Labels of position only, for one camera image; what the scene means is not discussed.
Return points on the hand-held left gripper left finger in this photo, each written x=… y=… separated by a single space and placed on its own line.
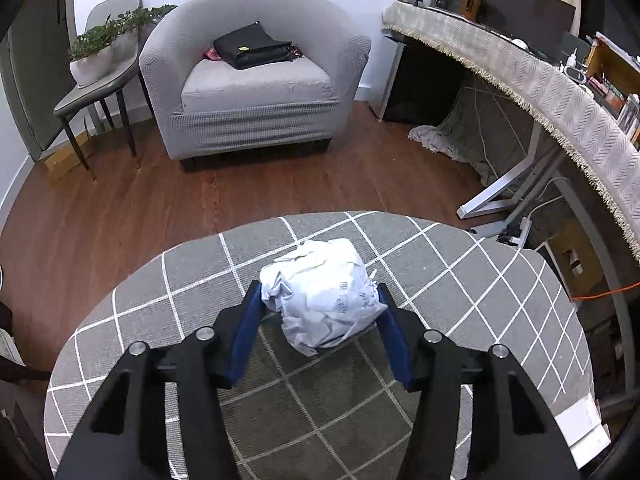
x=245 y=340

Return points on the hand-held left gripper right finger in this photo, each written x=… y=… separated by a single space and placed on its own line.
x=397 y=355

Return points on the white paper ball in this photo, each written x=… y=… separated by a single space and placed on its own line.
x=325 y=295

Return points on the grey checked tablecloth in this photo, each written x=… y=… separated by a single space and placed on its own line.
x=475 y=300

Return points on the white power strip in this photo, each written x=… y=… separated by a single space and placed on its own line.
x=517 y=227

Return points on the white flat box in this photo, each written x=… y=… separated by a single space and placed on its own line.
x=580 y=425

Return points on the white desk leg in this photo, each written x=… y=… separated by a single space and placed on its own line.
x=500 y=182

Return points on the beige blanket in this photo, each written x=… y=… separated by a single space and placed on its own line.
x=460 y=135

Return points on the grey armchair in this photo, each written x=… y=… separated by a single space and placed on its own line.
x=250 y=90

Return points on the cardboard box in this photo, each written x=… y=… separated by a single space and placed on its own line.
x=65 y=162

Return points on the black cabinet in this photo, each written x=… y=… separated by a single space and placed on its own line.
x=425 y=85

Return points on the pink cloth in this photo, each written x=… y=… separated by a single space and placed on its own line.
x=210 y=55

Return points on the black bag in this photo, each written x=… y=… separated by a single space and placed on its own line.
x=250 y=47

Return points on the desk with fringed cloth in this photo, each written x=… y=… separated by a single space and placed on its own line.
x=525 y=75

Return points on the white oval planter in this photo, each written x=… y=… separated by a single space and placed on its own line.
x=90 y=70

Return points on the green potted plant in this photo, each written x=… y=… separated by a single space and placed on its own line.
x=100 y=35

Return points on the white glue bottle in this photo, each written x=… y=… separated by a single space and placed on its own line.
x=573 y=59

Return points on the grey green door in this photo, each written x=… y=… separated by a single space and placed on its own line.
x=30 y=60

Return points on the grey side chair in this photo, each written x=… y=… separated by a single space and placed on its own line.
x=112 y=7

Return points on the dark wooden box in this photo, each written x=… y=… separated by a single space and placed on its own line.
x=457 y=0

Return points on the black monitor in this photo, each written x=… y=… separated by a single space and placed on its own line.
x=525 y=15

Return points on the wooden desk shelf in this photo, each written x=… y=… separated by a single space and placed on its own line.
x=607 y=55

